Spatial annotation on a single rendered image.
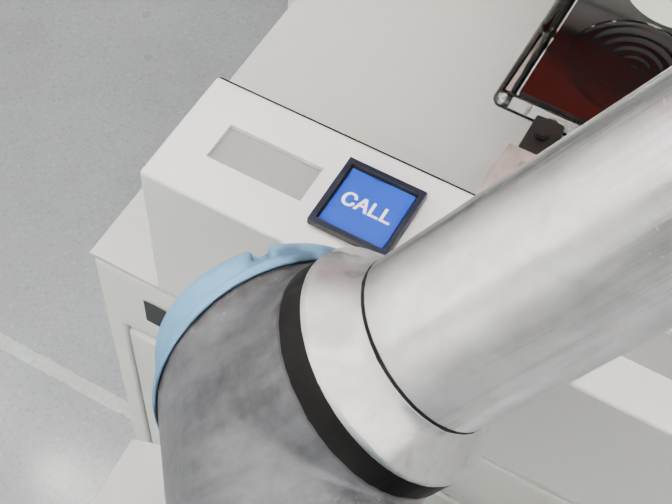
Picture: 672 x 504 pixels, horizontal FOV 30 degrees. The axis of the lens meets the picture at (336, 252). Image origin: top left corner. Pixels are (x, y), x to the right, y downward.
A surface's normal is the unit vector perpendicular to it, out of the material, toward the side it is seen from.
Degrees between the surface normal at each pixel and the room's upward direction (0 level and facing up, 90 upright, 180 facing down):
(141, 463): 0
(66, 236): 0
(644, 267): 67
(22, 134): 0
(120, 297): 90
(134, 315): 90
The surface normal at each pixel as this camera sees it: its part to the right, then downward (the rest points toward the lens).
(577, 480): -0.49, 0.72
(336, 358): 0.04, -0.35
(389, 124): 0.04, -0.55
